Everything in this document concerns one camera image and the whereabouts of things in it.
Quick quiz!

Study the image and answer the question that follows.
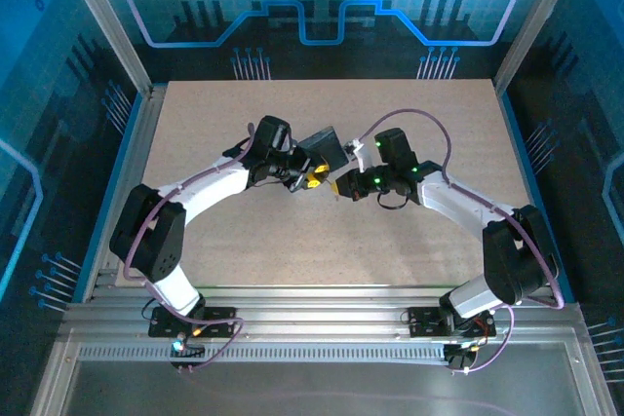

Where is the slotted grey cable duct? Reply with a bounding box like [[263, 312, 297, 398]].
[[77, 345, 449, 361]]

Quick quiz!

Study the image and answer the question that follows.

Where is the aluminium frame post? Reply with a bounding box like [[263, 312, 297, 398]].
[[56, 0, 155, 95], [491, 0, 586, 95]]

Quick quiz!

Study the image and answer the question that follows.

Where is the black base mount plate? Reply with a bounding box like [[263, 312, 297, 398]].
[[407, 306, 498, 339], [148, 306, 238, 339]]

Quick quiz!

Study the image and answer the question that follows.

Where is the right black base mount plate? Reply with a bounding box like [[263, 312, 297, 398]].
[[407, 306, 498, 339]]

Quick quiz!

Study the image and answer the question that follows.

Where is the right gripper thin black wire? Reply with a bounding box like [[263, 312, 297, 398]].
[[375, 190, 410, 213]]

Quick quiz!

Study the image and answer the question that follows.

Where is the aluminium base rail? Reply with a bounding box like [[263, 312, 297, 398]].
[[60, 286, 585, 345]]

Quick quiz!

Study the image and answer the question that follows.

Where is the left aluminium frame post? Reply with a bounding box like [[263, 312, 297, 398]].
[[56, 0, 155, 95]]

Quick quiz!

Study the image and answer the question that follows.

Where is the grey metal plate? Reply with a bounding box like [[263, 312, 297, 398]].
[[28, 337, 620, 416]]

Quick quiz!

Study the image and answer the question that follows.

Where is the left aluminium side rail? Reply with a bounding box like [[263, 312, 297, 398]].
[[80, 87, 170, 301]]

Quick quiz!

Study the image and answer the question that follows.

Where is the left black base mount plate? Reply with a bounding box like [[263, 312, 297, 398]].
[[148, 306, 238, 339]]

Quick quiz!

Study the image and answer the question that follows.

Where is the dark square painted padlock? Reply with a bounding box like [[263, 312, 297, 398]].
[[296, 125, 350, 171]]

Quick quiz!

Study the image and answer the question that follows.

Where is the right aluminium frame post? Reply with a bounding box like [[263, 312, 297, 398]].
[[491, 0, 586, 95]]

